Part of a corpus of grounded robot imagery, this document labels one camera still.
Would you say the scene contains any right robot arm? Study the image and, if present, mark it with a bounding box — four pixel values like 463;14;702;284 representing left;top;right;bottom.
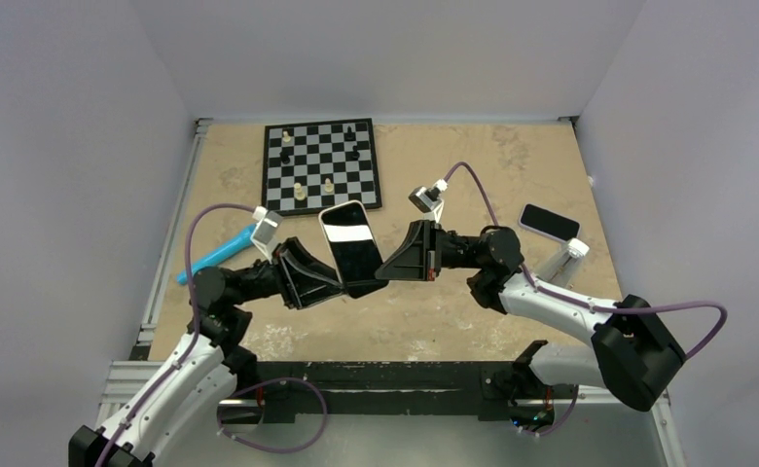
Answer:
376;220;688;412

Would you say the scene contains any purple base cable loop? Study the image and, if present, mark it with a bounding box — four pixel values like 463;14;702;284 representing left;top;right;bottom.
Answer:
215;377;329;456

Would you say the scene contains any black white chessboard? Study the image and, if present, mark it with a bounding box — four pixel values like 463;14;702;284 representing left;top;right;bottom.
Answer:
260;118;383;217

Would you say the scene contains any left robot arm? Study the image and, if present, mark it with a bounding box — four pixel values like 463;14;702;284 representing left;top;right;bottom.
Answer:
68;237;343;466

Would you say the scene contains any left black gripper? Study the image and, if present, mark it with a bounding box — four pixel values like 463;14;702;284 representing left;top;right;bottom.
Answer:
233;235;348;307

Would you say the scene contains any phone in lilac case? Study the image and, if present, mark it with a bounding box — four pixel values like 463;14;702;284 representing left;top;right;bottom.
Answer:
519;203;581;242

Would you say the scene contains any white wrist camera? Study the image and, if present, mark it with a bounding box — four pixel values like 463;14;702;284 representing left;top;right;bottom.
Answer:
408;179;448;223
251;206;283;262

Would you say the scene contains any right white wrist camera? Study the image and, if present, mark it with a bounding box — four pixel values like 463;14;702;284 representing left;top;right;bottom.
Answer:
408;179;448;223

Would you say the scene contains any phone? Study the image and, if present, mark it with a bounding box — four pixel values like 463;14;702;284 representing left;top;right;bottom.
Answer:
318;200;388;299
519;203;581;242

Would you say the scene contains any white chess piece front left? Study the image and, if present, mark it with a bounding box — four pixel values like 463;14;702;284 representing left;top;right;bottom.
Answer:
294;183;307;200

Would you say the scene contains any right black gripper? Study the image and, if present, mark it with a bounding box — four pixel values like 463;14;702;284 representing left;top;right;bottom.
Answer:
374;221;482;283

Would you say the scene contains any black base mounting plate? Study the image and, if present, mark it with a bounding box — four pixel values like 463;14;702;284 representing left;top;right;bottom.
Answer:
218;361;575;427

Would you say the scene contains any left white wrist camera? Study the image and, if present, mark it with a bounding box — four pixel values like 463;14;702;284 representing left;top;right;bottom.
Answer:
251;206;283;262

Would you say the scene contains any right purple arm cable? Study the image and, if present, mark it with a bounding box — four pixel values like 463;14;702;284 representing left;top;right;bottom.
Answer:
440;162;729;361

